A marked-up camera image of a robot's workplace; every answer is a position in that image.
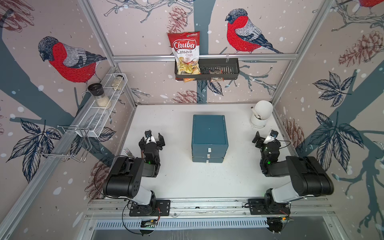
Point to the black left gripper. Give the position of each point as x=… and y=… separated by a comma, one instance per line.
x=160, y=142

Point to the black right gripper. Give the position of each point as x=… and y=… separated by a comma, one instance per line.
x=256, y=138

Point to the teal drawer cabinet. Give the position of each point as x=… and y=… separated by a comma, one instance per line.
x=209, y=130

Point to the teal top drawer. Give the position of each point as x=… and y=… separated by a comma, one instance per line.
x=212, y=149

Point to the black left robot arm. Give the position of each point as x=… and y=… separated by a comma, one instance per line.
x=124, y=180

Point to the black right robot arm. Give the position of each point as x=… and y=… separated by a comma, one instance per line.
x=308, y=178

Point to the small glass jar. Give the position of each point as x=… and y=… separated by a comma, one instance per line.
x=117, y=83

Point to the black lid spice jar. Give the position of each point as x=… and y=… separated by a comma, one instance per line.
x=102, y=100

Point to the red cassava chips bag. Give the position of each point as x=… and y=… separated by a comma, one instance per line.
x=186, y=49

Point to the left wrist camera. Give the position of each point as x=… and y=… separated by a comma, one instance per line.
x=149, y=137

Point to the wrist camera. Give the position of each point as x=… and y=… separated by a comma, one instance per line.
x=149, y=137
x=271, y=137

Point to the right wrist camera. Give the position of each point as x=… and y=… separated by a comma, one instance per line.
x=271, y=137

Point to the silver fork pink handle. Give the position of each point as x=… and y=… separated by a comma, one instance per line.
x=128, y=153

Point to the white wire wall shelf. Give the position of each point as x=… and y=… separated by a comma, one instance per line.
x=95, y=118

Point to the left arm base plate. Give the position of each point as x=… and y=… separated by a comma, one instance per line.
x=154, y=209

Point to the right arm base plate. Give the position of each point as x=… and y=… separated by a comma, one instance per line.
x=259, y=206

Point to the black wall basket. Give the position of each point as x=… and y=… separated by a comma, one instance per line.
x=227, y=69

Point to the wire hook rack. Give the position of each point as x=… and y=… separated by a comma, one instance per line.
x=74, y=145

